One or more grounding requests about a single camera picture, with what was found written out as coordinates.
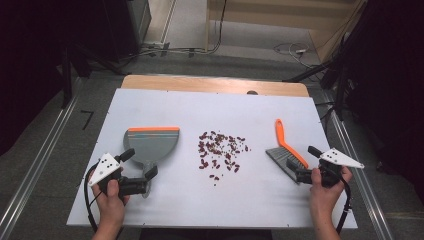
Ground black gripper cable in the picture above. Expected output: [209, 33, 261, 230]
[335, 176, 353, 234]
[83, 162, 101, 234]

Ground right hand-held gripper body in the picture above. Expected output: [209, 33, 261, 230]
[294, 148, 365, 188]

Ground dark curtain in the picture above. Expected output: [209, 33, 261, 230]
[0, 0, 111, 158]
[343, 0, 424, 201]

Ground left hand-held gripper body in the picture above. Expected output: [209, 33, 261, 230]
[88, 152, 150, 198]

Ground wooden table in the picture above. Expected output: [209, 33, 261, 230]
[120, 74, 311, 98]

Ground person's dark clothing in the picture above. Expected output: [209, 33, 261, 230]
[139, 228, 274, 240]

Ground person's left hand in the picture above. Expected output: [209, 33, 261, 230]
[91, 169, 131, 232]

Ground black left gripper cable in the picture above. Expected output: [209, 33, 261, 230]
[83, 162, 101, 234]

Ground grey dustpan with orange edge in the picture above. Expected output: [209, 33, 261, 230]
[122, 125, 181, 200]

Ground white table board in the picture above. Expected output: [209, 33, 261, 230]
[65, 87, 358, 231]

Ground light wooden frame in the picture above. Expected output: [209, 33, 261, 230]
[204, 0, 368, 64]

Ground grey floor cables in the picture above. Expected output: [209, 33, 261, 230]
[119, 45, 208, 63]

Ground orange handled grey brush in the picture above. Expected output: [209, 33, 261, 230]
[265, 118, 310, 184]

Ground white floor cable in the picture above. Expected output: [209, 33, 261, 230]
[273, 42, 317, 70]

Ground black cabinet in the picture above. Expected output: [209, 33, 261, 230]
[103, 0, 153, 63]

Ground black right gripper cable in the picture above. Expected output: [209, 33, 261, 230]
[335, 176, 353, 234]

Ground metal floor rail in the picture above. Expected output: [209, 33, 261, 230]
[0, 78, 84, 240]
[324, 96, 396, 240]

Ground black metal stand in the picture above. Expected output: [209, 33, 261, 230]
[283, 33, 354, 121]
[61, 43, 126, 109]

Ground person's right hand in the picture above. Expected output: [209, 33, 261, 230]
[309, 166, 354, 228]

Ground pile of red beans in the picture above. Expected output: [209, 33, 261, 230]
[197, 130, 251, 187]

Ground black hanging cable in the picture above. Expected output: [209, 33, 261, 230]
[204, 0, 229, 54]

